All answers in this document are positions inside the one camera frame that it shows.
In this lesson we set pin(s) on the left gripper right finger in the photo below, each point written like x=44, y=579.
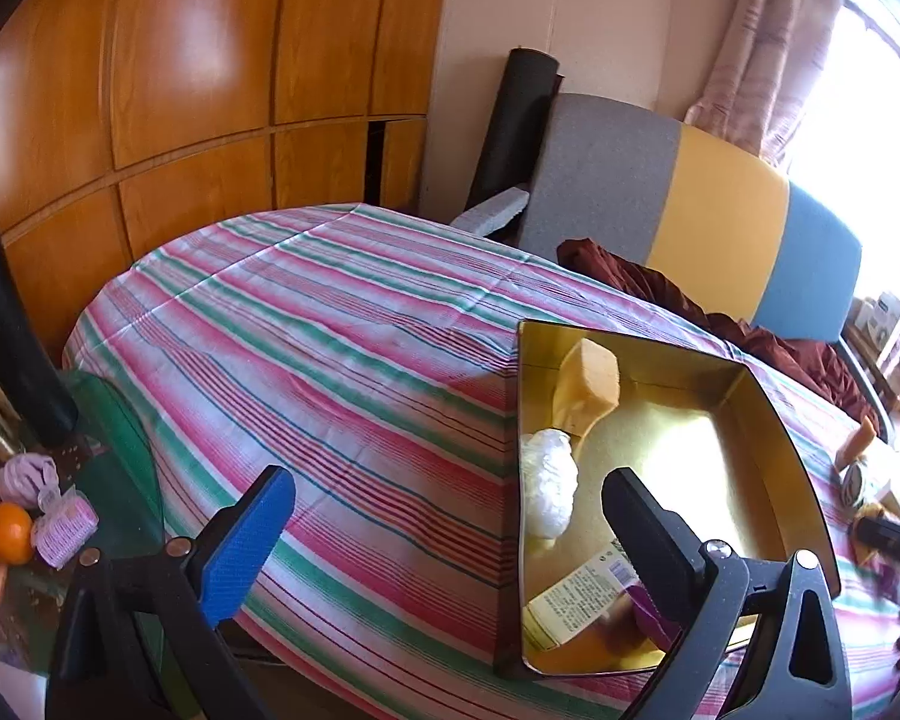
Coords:
x=661, y=547

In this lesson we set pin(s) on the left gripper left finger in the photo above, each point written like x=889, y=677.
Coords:
x=236, y=543

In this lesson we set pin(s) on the clear plastic bag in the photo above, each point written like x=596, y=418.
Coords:
x=549, y=479

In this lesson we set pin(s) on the orange sponge block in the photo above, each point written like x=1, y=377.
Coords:
x=855, y=445

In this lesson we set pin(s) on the gold tin box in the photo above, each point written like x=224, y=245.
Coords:
x=702, y=435

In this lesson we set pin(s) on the yellow label packet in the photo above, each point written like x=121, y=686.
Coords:
x=557, y=615

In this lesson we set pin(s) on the pink patterned pouch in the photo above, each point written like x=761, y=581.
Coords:
x=61, y=532

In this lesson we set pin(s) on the dark red blanket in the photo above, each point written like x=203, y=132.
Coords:
x=814, y=364

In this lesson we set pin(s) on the orange fruit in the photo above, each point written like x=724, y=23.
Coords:
x=15, y=527

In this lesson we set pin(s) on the white box on desk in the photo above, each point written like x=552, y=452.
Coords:
x=878, y=320

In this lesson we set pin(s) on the striped bed sheet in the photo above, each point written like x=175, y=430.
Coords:
x=374, y=355

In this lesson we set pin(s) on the black rolled mat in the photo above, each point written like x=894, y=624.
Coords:
x=515, y=133

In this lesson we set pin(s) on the wooden wardrobe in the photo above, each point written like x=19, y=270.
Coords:
x=127, y=123

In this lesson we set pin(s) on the pink floral curtain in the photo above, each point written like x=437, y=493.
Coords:
x=772, y=54

